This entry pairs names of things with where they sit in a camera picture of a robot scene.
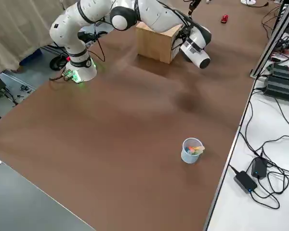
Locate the blue storage box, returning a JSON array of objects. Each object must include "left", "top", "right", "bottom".
[{"left": 19, "top": 47, "right": 43, "bottom": 67}]

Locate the black cable hub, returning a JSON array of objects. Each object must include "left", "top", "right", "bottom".
[{"left": 276, "top": 36, "right": 289, "bottom": 53}]

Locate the black power supply box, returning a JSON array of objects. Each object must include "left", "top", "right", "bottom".
[
  {"left": 263, "top": 75, "right": 289, "bottom": 105},
  {"left": 266, "top": 62, "right": 289, "bottom": 85}
]

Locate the black power adapter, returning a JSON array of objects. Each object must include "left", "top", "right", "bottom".
[
  {"left": 251, "top": 157, "right": 268, "bottom": 180},
  {"left": 233, "top": 170, "right": 259, "bottom": 194}
]

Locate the wooden cabinet drawer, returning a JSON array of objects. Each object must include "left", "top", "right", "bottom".
[{"left": 171, "top": 25, "right": 184, "bottom": 61}]

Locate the clear plastic pen cup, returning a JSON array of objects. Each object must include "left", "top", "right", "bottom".
[{"left": 181, "top": 138, "right": 206, "bottom": 165}]

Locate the beige curtain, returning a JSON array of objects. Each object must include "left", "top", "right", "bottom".
[{"left": 0, "top": 0, "right": 65, "bottom": 79}]

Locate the aluminium frame post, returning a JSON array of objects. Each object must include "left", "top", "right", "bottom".
[{"left": 249, "top": 0, "right": 289, "bottom": 79}]

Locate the wooden cabinet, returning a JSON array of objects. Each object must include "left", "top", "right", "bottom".
[{"left": 135, "top": 21, "right": 184, "bottom": 64}]

